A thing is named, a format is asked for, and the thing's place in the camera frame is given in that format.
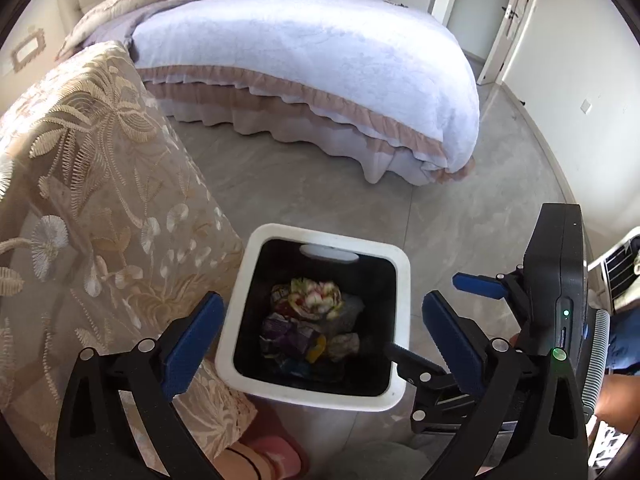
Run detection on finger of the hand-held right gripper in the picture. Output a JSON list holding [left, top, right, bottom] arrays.
[[385, 342, 474, 434], [452, 266, 527, 333]]

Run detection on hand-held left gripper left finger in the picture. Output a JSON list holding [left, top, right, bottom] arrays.
[[54, 290, 226, 480]]

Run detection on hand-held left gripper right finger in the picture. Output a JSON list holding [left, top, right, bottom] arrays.
[[421, 289, 588, 480]]

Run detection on white square waste bin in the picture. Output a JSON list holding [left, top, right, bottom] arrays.
[[215, 223, 412, 414]]

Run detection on white tissue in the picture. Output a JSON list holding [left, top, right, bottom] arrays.
[[327, 332, 362, 362]]

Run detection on purple snack wrapper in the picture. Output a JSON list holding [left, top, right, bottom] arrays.
[[259, 312, 297, 357]]

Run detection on gold candy wrapper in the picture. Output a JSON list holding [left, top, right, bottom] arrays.
[[306, 335, 329, 364]]

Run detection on blue white snack wrapper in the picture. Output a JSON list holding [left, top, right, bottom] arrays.
[[279, 355, 312, 377]]

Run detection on floral wrapper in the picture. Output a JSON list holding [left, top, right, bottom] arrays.
[[271, 277, 347, 322]]

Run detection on white slatted chair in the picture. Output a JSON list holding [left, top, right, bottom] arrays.
[[585, 226, 640, 312]]

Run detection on blue denim shorts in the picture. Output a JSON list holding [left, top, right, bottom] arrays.
[[604, 307, 640, 372]]

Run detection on pink slipper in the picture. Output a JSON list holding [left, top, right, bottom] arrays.
[[244, 435, 307, 480]]

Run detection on embroidered beige tablecloth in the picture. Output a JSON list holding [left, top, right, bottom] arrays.
[[0, 40, 259, 480]]

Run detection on black white patterned item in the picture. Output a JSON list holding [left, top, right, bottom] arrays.
[[587, 417, 632, 469]]

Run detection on white door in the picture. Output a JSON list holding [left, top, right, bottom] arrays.
[[477, 0, 544, 87]]

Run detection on bed with ruffled bedspread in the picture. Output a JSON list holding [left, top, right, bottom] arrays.
[[57, 0, 482, 187]]

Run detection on grey duvet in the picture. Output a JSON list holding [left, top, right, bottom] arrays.
[[120, 0, 261, 61]]

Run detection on ruffled pillow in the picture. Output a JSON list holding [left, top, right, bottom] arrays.
[[57, 0, 167, 57]]

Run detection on grey ribbed hose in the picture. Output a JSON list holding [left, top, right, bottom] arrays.
[[582, 308, 612, 414]]

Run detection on framed wall switch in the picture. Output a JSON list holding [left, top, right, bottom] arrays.
[[10, 24, 46, 69]]

